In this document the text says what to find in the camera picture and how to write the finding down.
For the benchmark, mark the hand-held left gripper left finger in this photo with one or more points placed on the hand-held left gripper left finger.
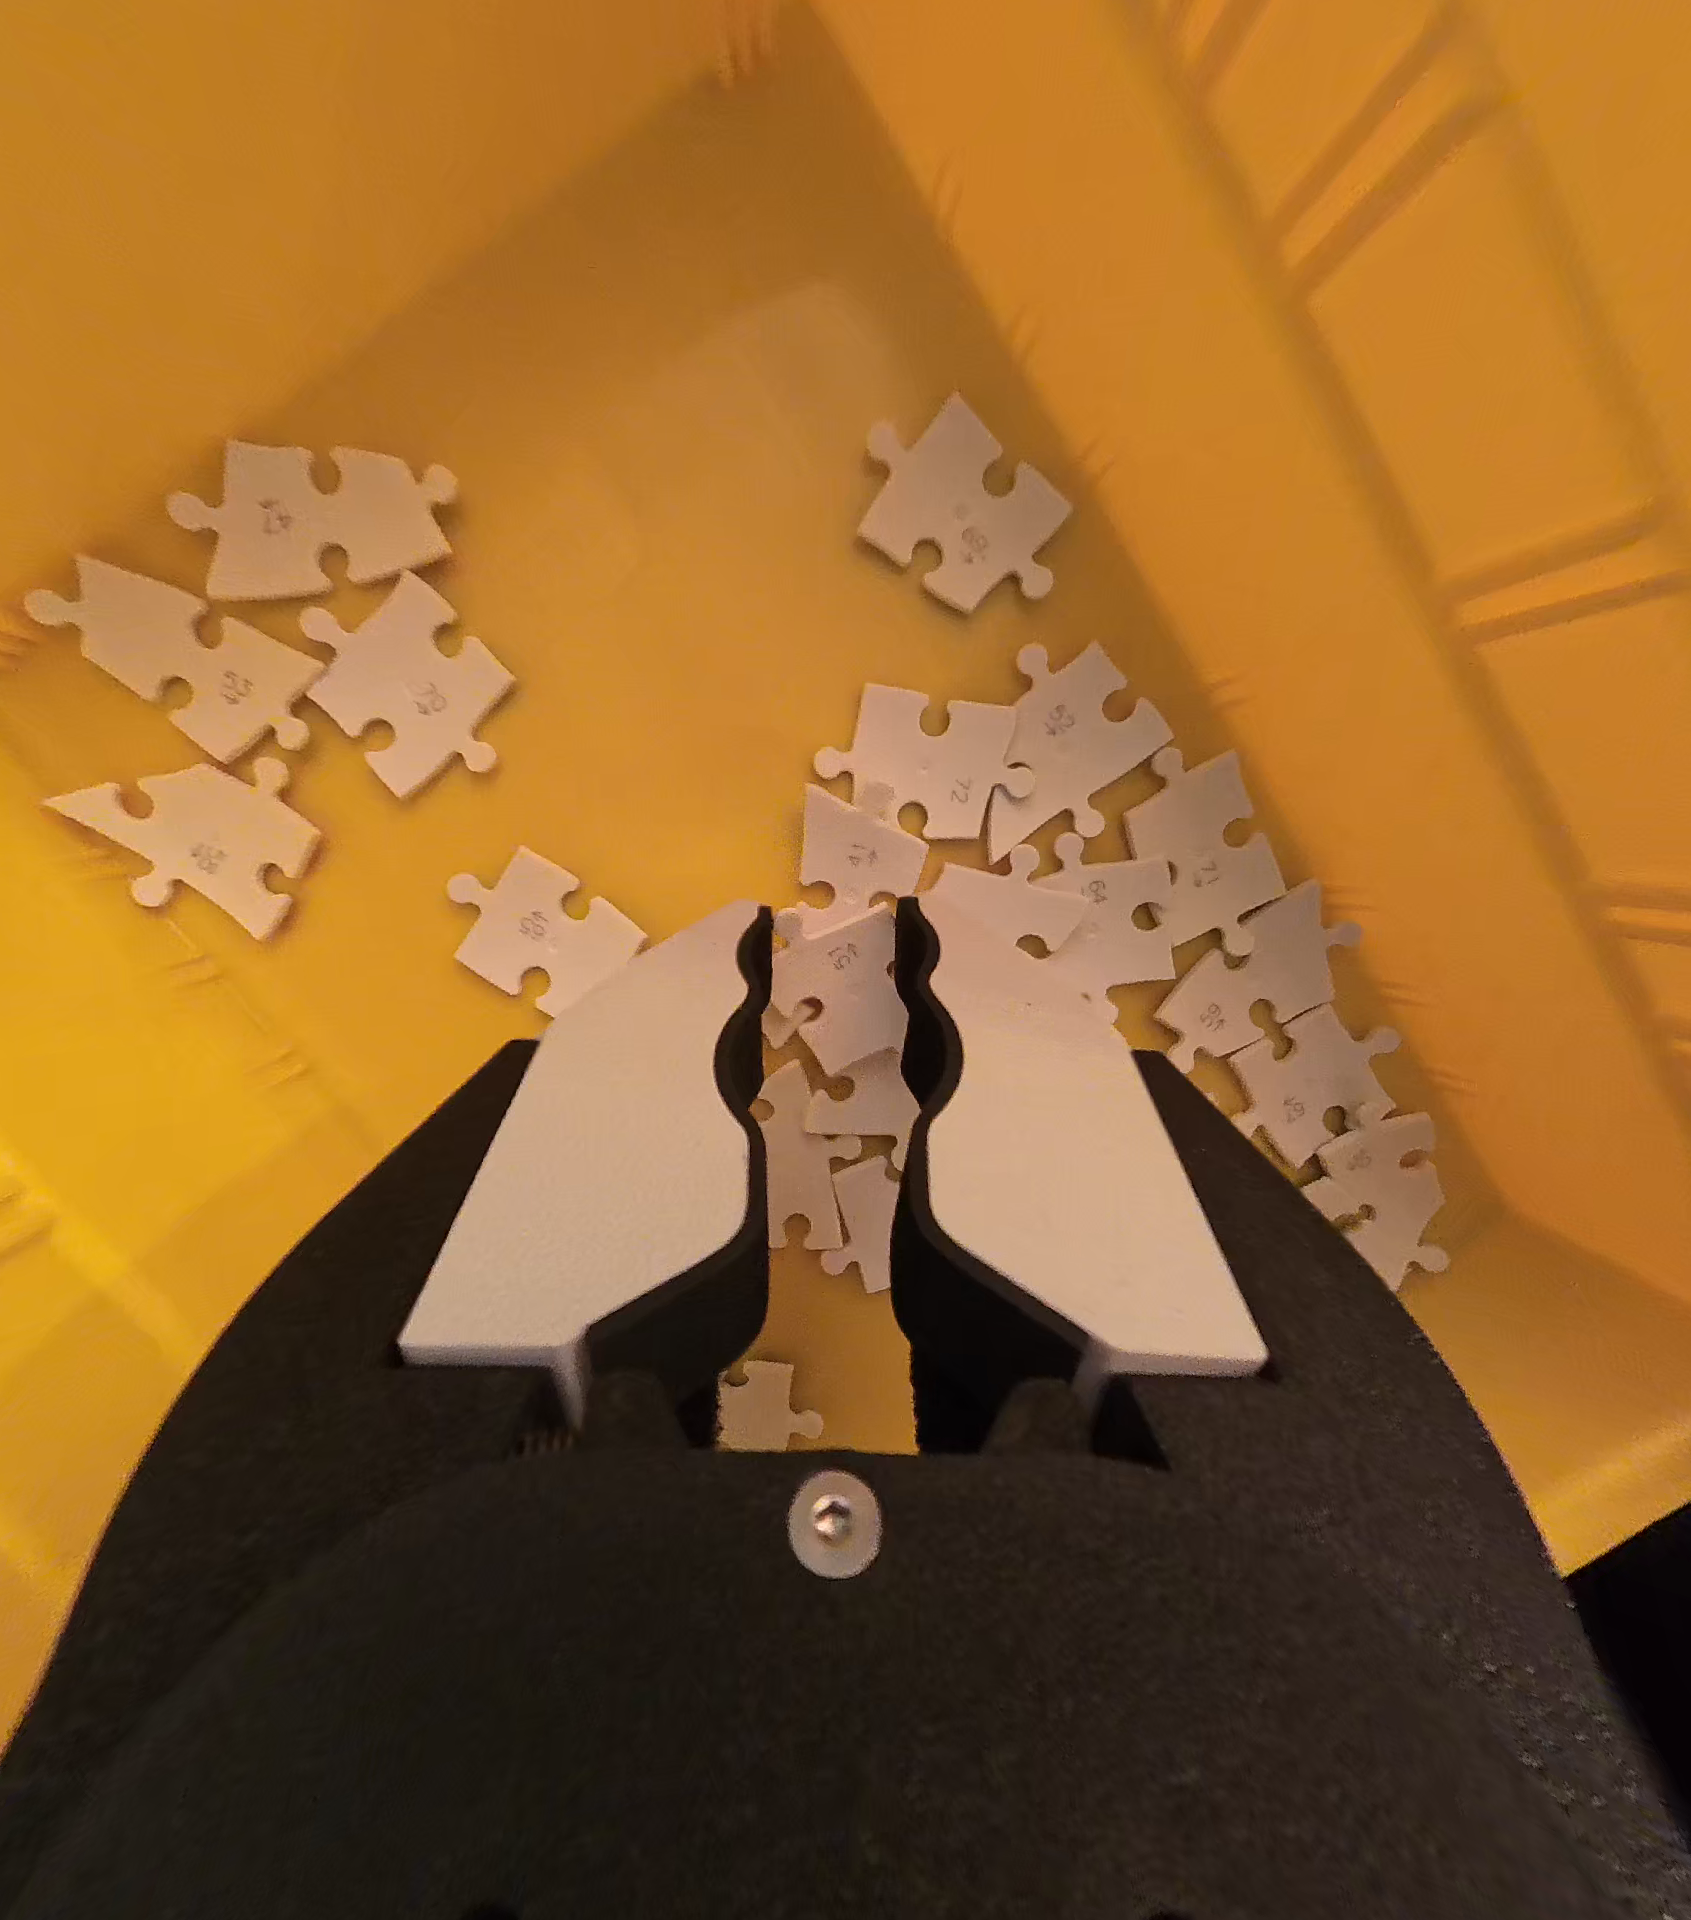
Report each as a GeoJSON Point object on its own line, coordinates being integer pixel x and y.
{"type": "Point", "coordinates": [603, 1198]}

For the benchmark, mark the yellow plastic bin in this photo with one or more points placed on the yellow plastic bin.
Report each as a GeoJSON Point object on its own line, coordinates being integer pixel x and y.
{"type": "Point", "coordinates": [635, 299]}

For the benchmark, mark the heap of white puzzle pieces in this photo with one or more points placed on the heap of white puzzle pieces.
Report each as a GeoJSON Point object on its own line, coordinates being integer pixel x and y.
{"type": "Point", "coordinates": [967, 781]}

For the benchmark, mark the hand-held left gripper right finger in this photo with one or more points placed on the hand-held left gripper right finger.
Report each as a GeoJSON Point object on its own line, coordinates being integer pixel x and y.
{"type": "Point", "coordinates": [1071, 1198]}

